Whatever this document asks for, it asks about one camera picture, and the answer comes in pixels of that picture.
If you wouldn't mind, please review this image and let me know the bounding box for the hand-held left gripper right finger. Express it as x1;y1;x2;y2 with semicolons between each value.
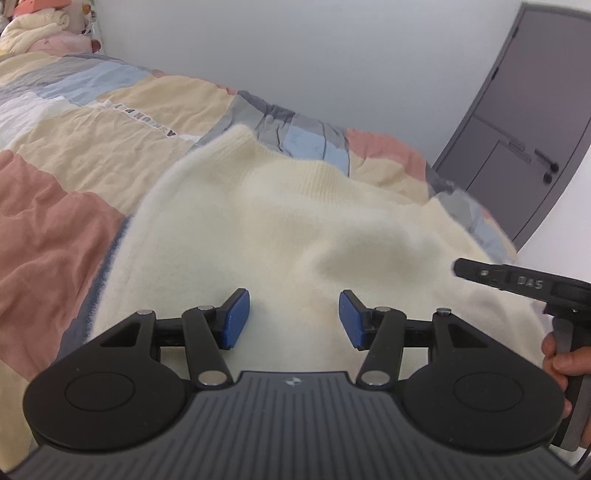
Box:
338;289;494;389

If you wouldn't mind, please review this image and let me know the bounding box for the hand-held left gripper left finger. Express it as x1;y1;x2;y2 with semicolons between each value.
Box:
99;288;251;391

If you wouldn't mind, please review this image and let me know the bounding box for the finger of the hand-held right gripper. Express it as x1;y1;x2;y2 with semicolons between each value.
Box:
452;258;509;291

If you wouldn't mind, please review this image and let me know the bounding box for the cream striped sweater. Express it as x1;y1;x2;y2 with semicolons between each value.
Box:
90;124;561;376

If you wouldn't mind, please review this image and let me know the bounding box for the person's right hand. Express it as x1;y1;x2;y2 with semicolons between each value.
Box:
541;331;591;420

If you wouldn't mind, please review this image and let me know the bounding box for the grey door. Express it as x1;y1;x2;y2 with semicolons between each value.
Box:
431;0;591;253

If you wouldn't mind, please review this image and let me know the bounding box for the patchwork quilt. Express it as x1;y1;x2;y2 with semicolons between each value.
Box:
0;51;521;428

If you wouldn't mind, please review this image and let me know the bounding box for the pink blanket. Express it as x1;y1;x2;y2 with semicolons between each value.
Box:
29;32;100;55

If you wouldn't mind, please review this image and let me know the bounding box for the printed white bag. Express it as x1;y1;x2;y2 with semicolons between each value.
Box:
69;0;105;52

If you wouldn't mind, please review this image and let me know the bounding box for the cream bedding pile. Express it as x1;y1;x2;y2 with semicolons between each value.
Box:
0;10;71;57

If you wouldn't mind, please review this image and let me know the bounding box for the orange box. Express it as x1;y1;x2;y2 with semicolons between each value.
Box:
14;0;71;17

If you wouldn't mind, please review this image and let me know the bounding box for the black door handle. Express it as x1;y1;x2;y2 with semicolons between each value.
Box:
534;148;561;185

